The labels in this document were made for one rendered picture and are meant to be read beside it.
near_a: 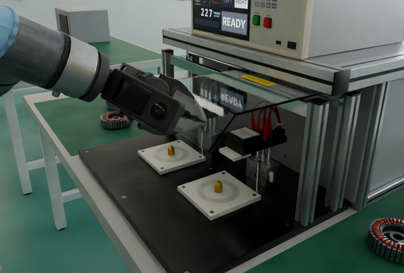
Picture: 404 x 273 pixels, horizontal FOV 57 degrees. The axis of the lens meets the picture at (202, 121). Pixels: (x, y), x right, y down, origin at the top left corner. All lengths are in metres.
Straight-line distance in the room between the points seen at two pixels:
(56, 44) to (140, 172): 0.63
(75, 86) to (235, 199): 0.53
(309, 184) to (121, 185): 0.48
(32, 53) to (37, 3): 4.99
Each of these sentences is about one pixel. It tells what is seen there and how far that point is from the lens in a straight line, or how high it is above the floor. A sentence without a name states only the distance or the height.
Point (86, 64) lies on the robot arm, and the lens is 0.49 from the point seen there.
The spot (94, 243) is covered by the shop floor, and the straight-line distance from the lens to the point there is 2.06.
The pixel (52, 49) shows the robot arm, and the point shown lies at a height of 1.20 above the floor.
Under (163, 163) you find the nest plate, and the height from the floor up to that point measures 0.78.
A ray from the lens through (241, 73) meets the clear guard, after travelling 0.88.
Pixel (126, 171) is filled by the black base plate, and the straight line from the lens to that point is 1.06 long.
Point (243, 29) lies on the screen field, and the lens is 0.94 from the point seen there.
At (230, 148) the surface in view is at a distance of 0.92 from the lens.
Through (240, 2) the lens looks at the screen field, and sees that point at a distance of 0.95.
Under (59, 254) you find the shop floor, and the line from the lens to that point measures 2.05.
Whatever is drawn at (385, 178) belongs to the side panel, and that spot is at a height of 0.80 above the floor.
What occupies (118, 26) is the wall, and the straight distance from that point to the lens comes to 5.78.
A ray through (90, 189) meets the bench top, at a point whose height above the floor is 0.75.
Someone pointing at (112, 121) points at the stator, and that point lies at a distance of 1.39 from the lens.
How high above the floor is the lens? 1.28
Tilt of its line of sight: 22 degrees down
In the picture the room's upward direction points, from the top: straight up
